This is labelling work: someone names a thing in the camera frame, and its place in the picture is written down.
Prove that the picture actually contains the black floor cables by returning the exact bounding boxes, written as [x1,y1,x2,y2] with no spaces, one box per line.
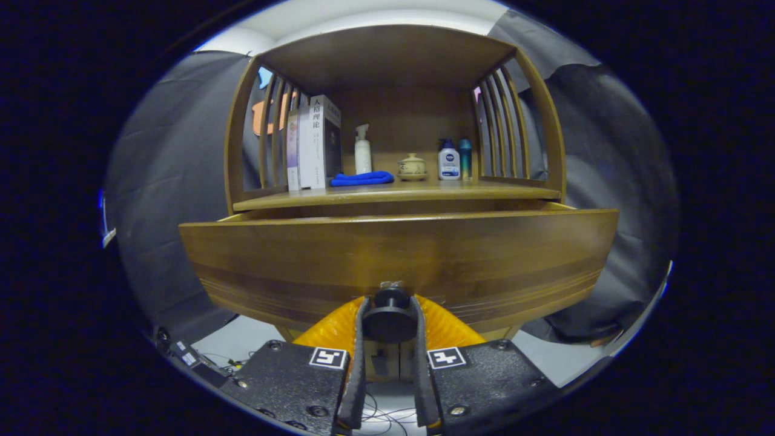
[354,388,418,436]

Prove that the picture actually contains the thick white book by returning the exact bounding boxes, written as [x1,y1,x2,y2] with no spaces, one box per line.
[298,95,343,190]

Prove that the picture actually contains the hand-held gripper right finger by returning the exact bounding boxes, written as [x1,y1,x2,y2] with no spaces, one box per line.
[412,295,558,436]

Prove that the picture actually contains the black floor device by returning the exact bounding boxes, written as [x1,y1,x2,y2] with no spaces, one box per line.
[154,327,231,388]

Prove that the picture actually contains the white pump bottle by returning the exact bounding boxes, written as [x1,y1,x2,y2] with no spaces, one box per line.
[354,124,373,175]

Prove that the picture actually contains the wooden countertop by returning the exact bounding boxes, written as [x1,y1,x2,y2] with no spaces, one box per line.
[233,179,561,213]

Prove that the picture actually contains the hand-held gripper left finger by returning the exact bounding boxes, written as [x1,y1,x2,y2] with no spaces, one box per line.
[221,295,371,436]

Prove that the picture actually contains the white equipment stand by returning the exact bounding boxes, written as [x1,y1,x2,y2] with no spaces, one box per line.
[100,194,117,249]

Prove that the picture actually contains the beige lidded teacup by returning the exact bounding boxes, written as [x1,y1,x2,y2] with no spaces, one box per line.
[397,153,428,182]

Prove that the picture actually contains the thin purple book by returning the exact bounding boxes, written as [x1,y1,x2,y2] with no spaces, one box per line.
[286,109,302,192]

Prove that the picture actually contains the wooden cabinet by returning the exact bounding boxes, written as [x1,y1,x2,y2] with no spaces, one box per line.
[179,24,619,382]

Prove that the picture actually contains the blue folded cloth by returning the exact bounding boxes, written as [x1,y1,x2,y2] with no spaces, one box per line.
[330,171,395,187]

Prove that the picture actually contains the white lotion bottle blue cap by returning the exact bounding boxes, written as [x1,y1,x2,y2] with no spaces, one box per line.
[438,139,461,181]

